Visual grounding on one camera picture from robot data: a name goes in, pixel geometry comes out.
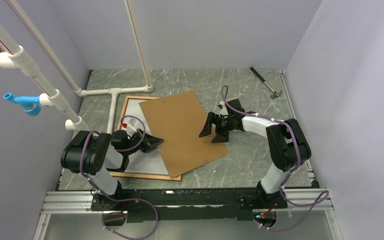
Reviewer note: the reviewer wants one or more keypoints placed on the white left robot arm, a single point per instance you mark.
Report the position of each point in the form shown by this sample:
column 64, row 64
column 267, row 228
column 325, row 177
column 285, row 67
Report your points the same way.
column 94, row 155

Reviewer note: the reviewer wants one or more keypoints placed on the black handled hammer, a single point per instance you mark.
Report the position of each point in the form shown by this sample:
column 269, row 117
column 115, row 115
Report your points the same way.
column 275, row 94

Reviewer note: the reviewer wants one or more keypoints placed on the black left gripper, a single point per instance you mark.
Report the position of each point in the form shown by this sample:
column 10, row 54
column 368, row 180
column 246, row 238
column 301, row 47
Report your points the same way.
column 150, row 142

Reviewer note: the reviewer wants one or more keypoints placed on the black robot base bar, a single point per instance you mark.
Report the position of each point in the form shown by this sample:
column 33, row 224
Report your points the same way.
column 238, row 203

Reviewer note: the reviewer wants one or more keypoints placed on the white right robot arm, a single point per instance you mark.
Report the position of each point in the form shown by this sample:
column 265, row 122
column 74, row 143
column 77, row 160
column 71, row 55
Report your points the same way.
column 287, row 143

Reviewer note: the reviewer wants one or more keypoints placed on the white pvc pipe stand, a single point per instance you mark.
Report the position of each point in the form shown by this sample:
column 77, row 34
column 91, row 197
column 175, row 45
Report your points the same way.
column 16, row 57

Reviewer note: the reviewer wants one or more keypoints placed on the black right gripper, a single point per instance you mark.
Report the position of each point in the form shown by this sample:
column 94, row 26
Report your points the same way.
column 220, row 137

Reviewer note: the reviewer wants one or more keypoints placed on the brown backing board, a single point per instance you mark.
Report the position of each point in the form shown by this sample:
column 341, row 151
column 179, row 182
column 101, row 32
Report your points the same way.
column 179, row 119

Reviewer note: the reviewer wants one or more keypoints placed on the blue faucet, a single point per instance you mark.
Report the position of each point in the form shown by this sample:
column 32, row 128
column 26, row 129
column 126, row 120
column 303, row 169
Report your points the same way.
column 30, row 104

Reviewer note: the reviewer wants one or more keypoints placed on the landscape photo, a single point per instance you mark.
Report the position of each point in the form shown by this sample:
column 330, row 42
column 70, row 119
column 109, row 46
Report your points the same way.
column 140, row 162

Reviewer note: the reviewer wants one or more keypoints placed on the wooden picture frame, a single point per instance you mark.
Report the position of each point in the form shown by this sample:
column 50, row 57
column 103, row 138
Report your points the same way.
column 140, row 175

